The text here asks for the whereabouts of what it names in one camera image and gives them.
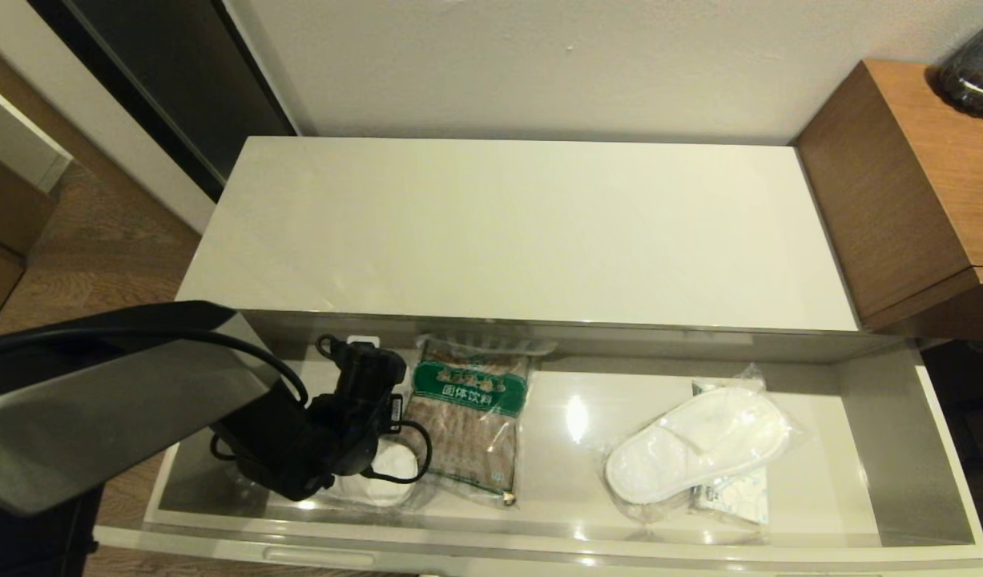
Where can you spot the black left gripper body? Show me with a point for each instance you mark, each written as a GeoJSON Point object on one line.
{"type": "Point", "coordinates": [355, 417]}

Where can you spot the white slippers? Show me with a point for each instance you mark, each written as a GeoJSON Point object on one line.
{"type": "Point", "coordinates": [699, 445]}
{"type": "Point", "coordinates": [387, 481]}

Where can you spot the beige cabinet drawer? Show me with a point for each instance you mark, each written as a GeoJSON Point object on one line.
{"type": "Point", "coordinates": [619, 489]}

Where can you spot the white packet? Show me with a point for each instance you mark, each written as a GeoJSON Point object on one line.
{"type": "Point", "coordinates": [735, 497]}

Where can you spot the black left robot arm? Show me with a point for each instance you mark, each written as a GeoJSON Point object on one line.
{"type": "Point", "coordinates": [98, 409]}

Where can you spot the drink powder bag green label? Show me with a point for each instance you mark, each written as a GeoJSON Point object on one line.
{"type": "Point", "coordinates": [467, 433]}

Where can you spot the beige glossy cabinet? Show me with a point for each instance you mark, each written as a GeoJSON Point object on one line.
{"type": "Point", "coordinates": [539, 224]}

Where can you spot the dark door panel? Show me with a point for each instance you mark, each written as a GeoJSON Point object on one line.
{"type": "Point", "coordinates": [179, 72]}

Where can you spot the wooden cabinet with white top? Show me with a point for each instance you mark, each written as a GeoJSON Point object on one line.
{"type": "Point", "coordinates": [10, 208]}

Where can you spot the brown wooden desk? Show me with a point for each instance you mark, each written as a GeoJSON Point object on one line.
{"type": "Point", "coordinates": [900, 200]}

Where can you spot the dark glass vase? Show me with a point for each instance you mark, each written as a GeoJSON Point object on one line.
{"type": "Point", "coordinates": [976, 80]}

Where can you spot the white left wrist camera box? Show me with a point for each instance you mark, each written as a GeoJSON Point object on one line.
{"type": "Point", "coordinates": [361, 343]}

